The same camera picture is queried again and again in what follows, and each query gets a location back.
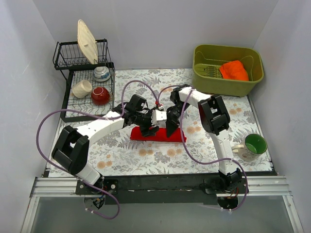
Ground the green plastic bin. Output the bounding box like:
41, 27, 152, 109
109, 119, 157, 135
192, 44, 264, 97

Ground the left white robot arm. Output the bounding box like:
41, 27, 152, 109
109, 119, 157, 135
52, 94, 159, 194

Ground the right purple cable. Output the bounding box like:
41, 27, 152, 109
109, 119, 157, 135
157, 84, 249, 211

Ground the aluminium rail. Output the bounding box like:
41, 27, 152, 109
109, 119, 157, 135
31, 176, 292, 198

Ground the orange t shirt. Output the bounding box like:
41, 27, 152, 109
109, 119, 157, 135
219, 60, 249, 81

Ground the cream ceramic cup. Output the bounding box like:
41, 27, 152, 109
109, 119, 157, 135
72, 80, 93, 99

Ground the red bowl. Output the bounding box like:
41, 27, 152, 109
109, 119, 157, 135
91, 86, 110, 105

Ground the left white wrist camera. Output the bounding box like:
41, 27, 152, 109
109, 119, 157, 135
152, 109, 167, 128

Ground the red t shirt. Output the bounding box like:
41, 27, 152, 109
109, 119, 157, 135
130, 126, 187, 143

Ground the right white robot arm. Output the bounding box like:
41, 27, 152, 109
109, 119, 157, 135
166, 84, 242, 193

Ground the purple cable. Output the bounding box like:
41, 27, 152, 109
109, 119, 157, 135
35, 80, 162, 220
157, 84, 249, 211

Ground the blue white ceramic bowl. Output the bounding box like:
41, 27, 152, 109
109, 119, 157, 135
93, 67, 111, 82

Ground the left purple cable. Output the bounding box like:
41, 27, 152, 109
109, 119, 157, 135
35, 80, 162, 220

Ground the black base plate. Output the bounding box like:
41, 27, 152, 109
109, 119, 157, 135
75, 172, 250, 205

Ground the green inside mug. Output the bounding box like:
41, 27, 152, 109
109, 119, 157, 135
231, 133, 268, 162

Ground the cream woven plate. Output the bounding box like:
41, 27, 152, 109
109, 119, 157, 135
77, 19, 98, 65

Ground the black wire dish rack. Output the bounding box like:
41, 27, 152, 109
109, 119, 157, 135
53, 39, 115, 116

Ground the floral table mat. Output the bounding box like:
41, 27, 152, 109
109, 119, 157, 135
48, 68, 273, 177

